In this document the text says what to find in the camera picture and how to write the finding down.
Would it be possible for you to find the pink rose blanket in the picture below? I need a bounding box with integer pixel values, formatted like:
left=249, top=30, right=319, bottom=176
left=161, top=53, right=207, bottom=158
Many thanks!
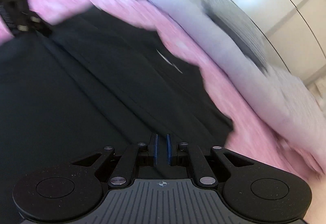
left=0, top=0, right=326, bottom=219

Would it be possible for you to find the dark green sweatshirt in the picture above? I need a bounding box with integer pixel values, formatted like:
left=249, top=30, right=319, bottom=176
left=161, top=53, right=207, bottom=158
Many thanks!
left=0, top=6, right=234, bottom=184

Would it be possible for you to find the striped white duvet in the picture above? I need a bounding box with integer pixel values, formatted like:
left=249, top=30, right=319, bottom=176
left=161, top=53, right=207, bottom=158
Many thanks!
left=149, top=0, right=325, bottom=174

